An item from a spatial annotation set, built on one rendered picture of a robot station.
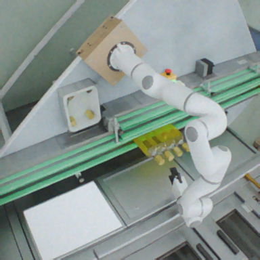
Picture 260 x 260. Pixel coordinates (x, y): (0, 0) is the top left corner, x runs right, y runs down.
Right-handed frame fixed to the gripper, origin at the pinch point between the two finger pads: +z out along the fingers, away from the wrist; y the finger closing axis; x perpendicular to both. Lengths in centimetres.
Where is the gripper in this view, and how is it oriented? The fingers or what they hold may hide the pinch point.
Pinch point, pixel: (172, 174)
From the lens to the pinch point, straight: 140.8
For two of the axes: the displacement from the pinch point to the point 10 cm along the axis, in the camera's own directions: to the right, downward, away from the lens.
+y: -0.2, -7.5, -6.6
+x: -9.7, 1.7, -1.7
